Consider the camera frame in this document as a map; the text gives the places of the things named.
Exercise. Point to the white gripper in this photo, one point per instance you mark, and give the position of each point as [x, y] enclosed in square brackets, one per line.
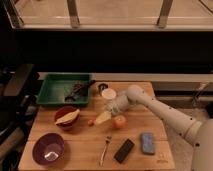
[114, 107]

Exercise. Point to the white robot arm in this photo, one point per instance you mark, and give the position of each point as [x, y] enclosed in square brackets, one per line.
[198, 134]

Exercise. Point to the white metal cup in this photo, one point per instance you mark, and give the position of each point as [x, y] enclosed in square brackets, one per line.
[108, 95]

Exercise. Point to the small dark cup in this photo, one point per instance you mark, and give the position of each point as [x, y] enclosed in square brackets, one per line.
[102, 86]

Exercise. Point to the orange apple fruit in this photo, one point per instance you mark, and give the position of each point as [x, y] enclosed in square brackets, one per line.
[119, 122]

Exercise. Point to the silver fork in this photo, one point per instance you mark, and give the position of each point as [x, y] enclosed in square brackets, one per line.
[107, 142]

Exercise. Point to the wooden cutting board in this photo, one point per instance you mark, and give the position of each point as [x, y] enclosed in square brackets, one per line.
[84, 144]

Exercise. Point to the dark utensil in tray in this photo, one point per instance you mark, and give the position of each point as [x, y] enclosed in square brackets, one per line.
[79, 89]

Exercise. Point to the red bowl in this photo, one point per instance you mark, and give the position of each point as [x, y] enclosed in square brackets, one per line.
[63, 111]

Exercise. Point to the black rectangular block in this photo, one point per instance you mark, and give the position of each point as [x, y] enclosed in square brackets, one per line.
[123, 151]

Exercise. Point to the blue sponge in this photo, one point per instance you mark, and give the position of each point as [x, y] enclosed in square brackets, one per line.
[147, 143]

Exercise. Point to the green plastic tray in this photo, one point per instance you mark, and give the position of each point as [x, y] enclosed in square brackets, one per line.
[56, 86]

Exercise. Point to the purple bowl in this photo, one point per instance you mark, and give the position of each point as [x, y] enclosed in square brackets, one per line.
[48, 149]

